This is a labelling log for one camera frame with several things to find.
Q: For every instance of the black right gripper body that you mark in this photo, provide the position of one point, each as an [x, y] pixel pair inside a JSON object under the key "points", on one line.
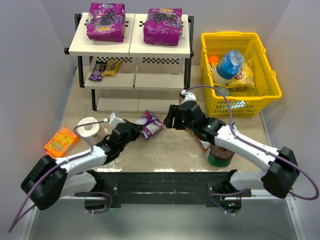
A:
{"points": [[176, 117]]}

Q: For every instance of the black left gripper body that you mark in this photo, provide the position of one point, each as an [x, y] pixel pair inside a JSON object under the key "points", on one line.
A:
{"points": [[135, 127]]}

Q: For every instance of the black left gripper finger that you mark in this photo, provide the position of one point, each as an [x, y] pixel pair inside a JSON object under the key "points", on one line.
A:
{"points": [[135, 134], [134, 125]]}

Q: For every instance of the purple pink candy bag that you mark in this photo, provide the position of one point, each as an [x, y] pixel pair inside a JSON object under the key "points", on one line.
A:
{"points": [[150, 124]]}

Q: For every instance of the orange white snack packet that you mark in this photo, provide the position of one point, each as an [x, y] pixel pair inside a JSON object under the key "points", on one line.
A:
{"points": [[206, 145]]}

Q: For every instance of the blue white snack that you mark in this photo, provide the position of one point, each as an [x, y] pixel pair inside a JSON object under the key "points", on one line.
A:
{"points": [[234, 127]]}

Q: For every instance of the yellow M&M's candy bag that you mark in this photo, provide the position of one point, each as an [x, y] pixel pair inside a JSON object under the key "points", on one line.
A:
{"points": [[111, 68]]}

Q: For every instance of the purple M&M's candy bag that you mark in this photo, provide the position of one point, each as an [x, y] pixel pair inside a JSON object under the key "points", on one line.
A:
{"points": [[98, 70]]}

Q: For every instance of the magenta grape candy bag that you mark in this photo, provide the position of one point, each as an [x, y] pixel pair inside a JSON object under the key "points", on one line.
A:
{"points": [[106, 22], [163, 26]]}

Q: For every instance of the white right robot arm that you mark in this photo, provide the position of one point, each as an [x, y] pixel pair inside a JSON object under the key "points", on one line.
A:
{"points": [[276, 174]]}

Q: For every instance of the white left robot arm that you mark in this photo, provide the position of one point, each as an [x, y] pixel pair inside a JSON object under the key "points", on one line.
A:
{"points": [[48, 180]]}

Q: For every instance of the white three-tier shelf rack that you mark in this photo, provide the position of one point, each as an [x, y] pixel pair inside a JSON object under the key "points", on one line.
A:
{"points": [[150, 77]]}

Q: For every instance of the white toilet paper roll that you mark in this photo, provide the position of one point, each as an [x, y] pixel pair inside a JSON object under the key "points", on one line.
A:
{"points": [[90, 128]]}

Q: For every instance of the green round object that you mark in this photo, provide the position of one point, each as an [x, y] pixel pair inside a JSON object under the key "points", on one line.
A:
{"points": [[222, 91]]}

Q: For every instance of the brown green tape roll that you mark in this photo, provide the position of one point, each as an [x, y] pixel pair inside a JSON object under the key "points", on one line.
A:
{"points": [[219, 157]]}

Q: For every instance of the white blue plastic bottle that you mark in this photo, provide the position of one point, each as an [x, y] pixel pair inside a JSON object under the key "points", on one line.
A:
{"points": [[228, 67]]}

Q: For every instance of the yellow plastic shopping basket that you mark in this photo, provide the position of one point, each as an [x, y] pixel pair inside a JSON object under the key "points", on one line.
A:
{"points": [[243, 103]]}

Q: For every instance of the orange snack box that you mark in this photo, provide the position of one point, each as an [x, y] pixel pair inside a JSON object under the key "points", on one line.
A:
{"points": [[62, 143]]}

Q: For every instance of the yellow chips bag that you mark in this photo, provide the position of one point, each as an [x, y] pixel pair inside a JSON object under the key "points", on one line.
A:
{"points": [[244, 78]]}

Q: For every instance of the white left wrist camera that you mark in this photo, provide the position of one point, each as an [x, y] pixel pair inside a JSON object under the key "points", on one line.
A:
{"points": [[114, 119]]}

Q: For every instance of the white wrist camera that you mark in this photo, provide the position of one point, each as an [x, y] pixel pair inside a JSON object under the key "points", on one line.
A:
{"points": [[114, 119], [186, 96]]}

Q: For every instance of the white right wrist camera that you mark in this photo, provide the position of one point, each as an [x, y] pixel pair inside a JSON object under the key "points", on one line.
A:
{"points": [[186, 96]]}

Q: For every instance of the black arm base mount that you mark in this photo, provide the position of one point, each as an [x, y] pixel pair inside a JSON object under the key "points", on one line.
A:
{"points": [[211, 189]]}

